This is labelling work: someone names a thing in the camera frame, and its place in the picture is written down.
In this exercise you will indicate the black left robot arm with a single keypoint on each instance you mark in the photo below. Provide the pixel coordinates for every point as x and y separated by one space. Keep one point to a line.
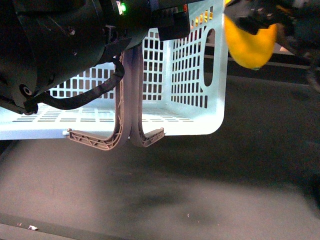
43 43

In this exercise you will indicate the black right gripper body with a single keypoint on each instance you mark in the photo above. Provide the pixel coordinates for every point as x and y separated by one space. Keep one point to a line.
298 27

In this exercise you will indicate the yellow mango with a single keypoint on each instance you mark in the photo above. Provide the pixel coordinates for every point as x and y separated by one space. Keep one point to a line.
248 50

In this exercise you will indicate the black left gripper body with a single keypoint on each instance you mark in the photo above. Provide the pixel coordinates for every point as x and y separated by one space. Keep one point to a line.
171 18

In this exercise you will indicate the light blue plastic basket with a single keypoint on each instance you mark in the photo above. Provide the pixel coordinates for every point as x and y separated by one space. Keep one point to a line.
183 86

